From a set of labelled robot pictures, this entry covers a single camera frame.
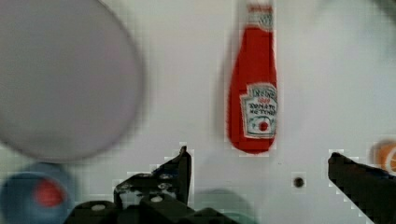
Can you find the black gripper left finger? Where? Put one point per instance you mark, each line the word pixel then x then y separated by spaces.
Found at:
pixel 172 178

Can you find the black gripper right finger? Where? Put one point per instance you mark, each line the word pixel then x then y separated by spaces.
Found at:
pixel 372 190

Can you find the red ketchup bottle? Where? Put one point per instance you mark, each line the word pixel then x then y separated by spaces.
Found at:
pixel 252 101

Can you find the orange slice toy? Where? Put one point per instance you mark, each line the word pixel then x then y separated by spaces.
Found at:
pixel 384 156

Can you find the green perforated colander basket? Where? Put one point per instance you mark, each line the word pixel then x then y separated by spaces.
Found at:
pixel 227 202

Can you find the small red ball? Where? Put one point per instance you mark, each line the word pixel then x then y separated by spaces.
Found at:
pixel 48 193

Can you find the blue bowl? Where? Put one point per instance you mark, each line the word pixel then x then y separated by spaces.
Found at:
pixel 18 205

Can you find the lilac round plate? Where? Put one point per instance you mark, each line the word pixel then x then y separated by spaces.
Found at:
pixel 72 78

